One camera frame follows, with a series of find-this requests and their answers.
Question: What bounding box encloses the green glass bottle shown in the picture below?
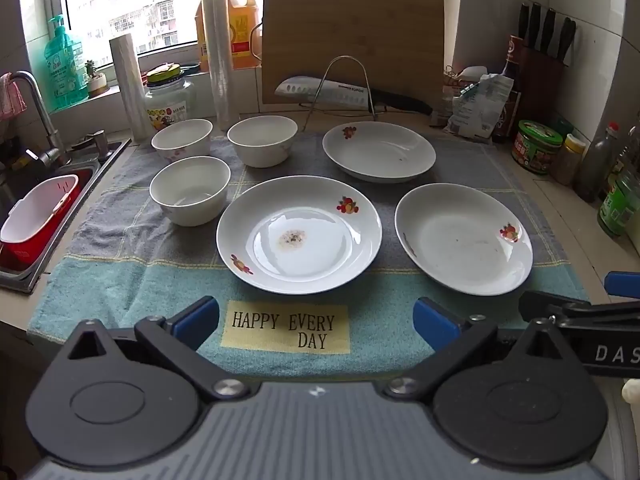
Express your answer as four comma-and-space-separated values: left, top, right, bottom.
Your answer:
597, 160, 640, 238

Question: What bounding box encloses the dark brown knife block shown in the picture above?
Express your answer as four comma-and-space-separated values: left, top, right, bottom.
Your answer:
515, 45, 572, 128

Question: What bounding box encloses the metal wire rack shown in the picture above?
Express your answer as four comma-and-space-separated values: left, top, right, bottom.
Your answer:
299, 56, 388, 133

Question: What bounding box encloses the steel faucet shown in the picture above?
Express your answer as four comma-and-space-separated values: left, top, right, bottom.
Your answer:
0, 71, 68, 168

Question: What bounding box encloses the short plastic wrap roll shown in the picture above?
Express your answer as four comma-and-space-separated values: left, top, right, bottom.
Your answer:
109, 33, 153, 142

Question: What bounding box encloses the tall plastic wrap roll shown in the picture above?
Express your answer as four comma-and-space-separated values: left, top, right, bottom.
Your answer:
201, 0, 236, 131

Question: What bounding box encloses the bamboo cutting board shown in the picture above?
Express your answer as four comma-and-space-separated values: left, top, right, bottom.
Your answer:
261, 0, 446, 106

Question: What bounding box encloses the red and white basket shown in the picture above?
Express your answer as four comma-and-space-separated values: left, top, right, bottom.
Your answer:
0, 174, 81, 267

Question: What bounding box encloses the small yellow-lid jar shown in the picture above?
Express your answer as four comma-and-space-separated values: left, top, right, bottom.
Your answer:
550, 134, 587, 187

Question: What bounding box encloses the grey and teal dish towel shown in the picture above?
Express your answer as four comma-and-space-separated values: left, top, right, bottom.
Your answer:
27, 130, 591, 378

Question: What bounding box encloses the window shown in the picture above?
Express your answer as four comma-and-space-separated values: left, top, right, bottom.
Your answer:
20, 0, 416, 68

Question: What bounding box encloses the pink cloth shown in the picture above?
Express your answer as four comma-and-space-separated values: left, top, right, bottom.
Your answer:
0, 74, 28, 121

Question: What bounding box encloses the orange cooking oil bottle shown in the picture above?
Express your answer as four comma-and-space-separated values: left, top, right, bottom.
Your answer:
196, 0, 261, 72

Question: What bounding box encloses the clear glass bottle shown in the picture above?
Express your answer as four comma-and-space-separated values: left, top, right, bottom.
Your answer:
574, 121, 621, 203

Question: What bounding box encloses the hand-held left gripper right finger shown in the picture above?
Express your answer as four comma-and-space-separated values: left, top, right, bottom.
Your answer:
382, 296, 572, 402

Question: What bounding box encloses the dark soy sauce bottle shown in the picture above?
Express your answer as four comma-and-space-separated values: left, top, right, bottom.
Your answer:
492, 2, 530, 143

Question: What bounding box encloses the glass jar yellow-green lid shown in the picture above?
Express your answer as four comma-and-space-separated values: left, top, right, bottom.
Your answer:
143, 62, 193, 131

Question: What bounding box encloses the steel sink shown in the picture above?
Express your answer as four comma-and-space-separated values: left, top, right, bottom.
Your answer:
0, 137, 132, 295

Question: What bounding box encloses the white crumpled food bag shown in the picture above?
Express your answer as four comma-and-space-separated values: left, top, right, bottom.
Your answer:
447, 74, 515, 140

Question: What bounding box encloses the white ceramic bowl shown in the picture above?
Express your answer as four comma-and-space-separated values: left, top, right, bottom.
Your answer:
149, 155, 232, 227
151, 119, 214, 162
227, 115, 299, 169

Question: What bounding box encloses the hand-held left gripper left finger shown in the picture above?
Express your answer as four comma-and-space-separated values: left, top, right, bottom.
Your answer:
64, 296, 251, 402

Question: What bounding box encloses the white fruit-print plate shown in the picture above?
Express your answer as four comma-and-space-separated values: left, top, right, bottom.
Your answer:
394, 183, 534, 296
322, 121, 437, 184
216, 175, 383, 295

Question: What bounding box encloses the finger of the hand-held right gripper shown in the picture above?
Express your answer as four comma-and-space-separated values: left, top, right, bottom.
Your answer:
517, 290, 594, 320
604, 271, 640, 301

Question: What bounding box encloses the white bag red print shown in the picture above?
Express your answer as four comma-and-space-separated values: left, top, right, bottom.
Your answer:
442, 65, 488, 86

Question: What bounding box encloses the green detergent pump bottle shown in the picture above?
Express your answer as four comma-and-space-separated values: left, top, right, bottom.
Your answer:
44, 14, 90, 111

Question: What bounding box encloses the green-lid sauce jar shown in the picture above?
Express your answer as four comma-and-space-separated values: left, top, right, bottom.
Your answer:
511, 120, 565, 175

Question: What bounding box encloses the black-handled chef's knife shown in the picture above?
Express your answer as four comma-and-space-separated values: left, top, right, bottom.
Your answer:
274, 76, 433, 116

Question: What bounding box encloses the small potted plant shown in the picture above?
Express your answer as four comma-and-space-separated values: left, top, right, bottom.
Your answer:
84, 60, 111, 100

